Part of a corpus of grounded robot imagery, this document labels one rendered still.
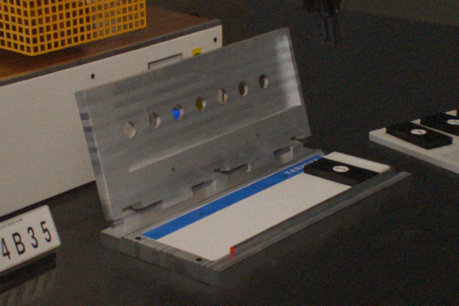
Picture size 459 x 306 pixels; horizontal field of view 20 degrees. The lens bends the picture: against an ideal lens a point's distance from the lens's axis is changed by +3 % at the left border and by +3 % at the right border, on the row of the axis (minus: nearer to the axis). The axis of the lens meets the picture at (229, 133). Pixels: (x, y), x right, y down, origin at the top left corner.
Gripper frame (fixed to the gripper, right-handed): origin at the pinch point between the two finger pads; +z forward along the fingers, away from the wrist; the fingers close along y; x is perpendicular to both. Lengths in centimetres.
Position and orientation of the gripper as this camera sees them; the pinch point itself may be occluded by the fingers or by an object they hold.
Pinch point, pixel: (326, 31)
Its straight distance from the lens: 177.8
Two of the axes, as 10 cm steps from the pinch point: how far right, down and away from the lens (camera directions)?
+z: 1.5, 9.7, 2.0
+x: -7.6, -0.2, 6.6
